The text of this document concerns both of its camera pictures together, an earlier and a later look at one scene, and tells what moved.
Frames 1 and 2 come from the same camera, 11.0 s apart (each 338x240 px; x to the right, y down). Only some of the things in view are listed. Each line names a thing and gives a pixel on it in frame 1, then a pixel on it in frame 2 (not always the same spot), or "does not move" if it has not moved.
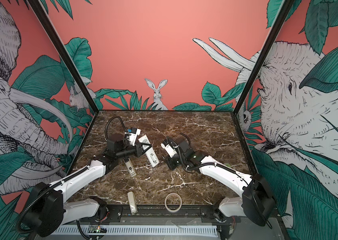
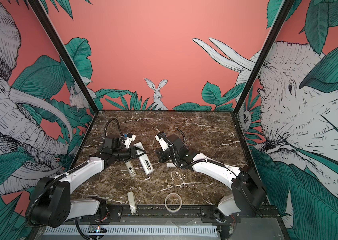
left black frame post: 48,27 does not move
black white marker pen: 130,166 does not move
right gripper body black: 174,162 to 166,156
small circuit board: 97,229 does not move
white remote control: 151,154 to 146,165
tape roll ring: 169,209 does not move
